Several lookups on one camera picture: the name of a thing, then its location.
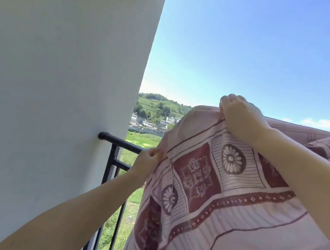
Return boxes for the green terraced hill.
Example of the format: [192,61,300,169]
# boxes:
[133,91,193,125]

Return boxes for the person's right hand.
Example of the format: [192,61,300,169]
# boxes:
[214,92,276,148]

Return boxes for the black metal balcony railing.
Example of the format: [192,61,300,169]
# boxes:
[81,131,145,250]

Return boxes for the person's right forearm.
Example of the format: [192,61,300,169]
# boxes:
[236,124,330,250]

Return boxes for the person's left forearm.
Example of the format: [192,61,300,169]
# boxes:
[0,150,148,250]

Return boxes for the white village buildings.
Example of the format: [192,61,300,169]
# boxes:
[128,111,182,137]

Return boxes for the person's left hand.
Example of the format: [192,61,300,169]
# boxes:
[128,145,165,185]

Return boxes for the pink patterned bed sheet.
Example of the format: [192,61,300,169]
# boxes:
[118,96,330,250]

